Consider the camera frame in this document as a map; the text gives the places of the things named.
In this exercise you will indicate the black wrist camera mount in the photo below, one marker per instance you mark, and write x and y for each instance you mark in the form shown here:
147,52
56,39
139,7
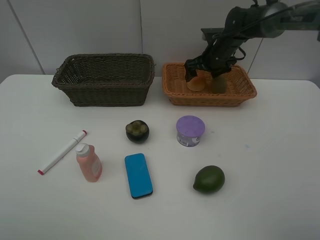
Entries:
210,34

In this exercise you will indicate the purple air freshener can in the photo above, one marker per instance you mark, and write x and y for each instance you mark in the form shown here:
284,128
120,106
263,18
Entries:
189,130

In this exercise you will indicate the green avocado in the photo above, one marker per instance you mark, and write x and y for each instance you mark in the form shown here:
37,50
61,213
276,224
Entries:
209,180

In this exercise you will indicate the orange wicker basket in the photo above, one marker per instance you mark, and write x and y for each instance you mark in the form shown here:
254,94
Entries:
238,88

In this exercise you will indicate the brown kiwi fruit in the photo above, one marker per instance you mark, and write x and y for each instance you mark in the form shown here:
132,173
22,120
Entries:
218,85

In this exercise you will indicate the dark brown wicker basket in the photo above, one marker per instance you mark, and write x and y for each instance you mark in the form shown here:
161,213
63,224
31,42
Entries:
106,79

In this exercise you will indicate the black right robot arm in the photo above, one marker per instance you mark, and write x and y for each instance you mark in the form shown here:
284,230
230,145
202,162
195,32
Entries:
242,24

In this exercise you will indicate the blue whiteboard eraser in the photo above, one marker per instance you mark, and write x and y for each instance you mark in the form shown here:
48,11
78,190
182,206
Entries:
139,180

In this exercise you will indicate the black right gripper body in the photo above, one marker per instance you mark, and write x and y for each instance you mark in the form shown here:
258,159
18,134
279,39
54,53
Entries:
220,55

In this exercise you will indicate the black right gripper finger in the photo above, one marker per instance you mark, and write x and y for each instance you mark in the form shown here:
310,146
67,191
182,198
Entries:
218,75
190,73

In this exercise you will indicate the white marker red caps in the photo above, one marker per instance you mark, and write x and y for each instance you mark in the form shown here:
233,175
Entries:
62,152

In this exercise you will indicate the dark purple mangosteen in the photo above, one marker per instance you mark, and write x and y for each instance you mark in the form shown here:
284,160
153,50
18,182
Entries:
137,131

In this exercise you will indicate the orange peach fruit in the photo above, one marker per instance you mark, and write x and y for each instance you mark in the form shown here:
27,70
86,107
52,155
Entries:
197,83

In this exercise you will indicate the pink bottle white cap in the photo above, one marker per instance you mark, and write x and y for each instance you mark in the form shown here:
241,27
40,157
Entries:
89,162

